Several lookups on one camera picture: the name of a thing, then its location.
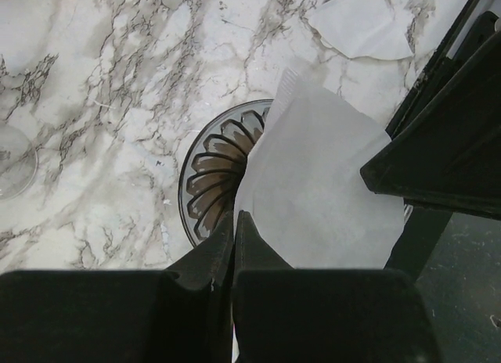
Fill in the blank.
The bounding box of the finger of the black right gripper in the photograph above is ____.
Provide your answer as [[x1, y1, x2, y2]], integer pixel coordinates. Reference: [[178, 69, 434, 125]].
[[360, 33, 500, 219], [386, 10, 499, 138]]

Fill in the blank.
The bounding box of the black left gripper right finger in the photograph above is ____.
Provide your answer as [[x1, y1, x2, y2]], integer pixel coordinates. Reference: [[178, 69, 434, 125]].
[[232, 211, 438, 362]]

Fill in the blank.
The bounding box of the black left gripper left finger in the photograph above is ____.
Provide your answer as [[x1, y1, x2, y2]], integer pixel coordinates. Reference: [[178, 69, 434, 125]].
[[1, 215, 233, 362]]

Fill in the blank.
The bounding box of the white paper coffee filter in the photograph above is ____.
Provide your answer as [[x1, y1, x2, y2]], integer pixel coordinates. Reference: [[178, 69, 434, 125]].
[[235, 69, 405, 269]]

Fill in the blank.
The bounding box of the clear glass server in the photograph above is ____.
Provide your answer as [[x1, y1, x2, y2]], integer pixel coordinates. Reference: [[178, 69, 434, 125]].
[[0, 124, 38, 200]]

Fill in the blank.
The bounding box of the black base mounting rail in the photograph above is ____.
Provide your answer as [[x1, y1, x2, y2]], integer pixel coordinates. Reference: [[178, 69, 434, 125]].
[[362, 0, 500, 279]]

